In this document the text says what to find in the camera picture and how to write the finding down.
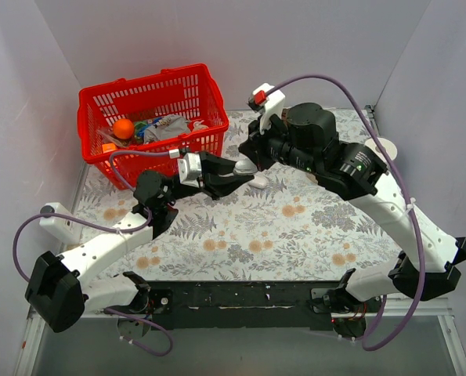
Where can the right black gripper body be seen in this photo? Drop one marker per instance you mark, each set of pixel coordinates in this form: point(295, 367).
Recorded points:
point(258, 145)

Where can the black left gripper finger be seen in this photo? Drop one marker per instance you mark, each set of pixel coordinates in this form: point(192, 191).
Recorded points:
point(216, 186)
point(212, 164)

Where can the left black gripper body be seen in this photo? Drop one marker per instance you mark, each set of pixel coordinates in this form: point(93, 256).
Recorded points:
point(204, 178)

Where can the white oval earbud charging case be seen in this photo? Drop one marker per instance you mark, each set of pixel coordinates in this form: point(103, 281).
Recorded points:
point(258, 182)

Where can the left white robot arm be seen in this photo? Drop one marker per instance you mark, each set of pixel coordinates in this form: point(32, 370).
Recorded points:
point(62, 287)

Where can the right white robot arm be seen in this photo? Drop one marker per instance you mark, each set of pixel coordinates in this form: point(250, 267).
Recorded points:
point(429, 254)

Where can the grey crumpled snack bag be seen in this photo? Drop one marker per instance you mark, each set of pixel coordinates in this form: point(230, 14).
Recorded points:
point(167, 127)

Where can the red plastic shopping basket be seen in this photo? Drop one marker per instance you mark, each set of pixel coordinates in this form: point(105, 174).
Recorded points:
point(188, 91)

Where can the small orange box in basket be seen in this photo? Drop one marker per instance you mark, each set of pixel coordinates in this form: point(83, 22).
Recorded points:
point(108, 148)

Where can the orange fruit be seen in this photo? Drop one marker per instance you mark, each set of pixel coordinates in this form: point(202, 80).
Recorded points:
point(123, 129)

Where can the floral patterned table mat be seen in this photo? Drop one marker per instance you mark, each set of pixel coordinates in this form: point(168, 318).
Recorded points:
point(290, 230)

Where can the white toilet roll blue wrap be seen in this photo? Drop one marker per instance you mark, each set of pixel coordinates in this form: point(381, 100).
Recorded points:
point(389, 147)

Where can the white box with grey knob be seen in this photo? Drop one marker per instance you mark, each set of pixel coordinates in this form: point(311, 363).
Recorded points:
point(65, 230)

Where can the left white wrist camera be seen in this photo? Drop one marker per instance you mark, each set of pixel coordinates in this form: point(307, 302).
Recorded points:
point(189, 167)

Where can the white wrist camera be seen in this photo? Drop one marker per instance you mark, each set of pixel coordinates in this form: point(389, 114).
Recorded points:
point(189, 167)
point(267, 104)

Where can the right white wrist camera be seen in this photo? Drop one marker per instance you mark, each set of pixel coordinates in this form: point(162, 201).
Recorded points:
point(267, 104)

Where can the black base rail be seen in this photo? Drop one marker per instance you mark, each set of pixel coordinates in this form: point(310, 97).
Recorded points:
point(234, 304)

